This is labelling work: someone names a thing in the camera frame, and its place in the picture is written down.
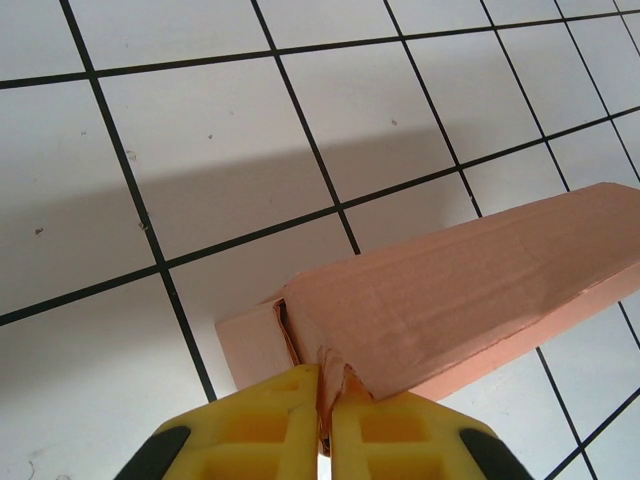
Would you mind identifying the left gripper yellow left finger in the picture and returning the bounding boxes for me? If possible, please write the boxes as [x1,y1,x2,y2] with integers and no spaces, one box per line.
[117,363,322,480]

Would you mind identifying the pink paper box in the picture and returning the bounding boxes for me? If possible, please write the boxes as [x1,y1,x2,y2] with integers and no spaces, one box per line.
[214,182,640,459]

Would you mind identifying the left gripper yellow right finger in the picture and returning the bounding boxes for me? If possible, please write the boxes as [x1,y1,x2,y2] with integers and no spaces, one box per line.
[329,372,522,480]

